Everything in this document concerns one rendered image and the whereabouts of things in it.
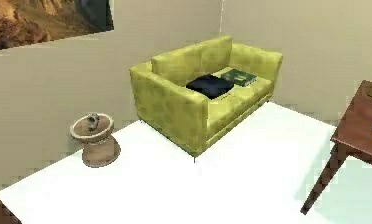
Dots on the yellow green sofa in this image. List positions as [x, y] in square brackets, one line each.
[180, 110]

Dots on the black cushion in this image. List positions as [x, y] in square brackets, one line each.
[209, 85]

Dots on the dark green book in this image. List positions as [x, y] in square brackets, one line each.
[238, 77]

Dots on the round brown side table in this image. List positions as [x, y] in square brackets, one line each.
[97, 141]

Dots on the small grey figurine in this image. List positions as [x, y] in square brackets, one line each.
[93, 121]

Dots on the framed landscape picture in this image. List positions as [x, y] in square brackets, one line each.
[44, 20]

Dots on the brown wooden table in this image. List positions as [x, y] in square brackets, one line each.
[355, 130]

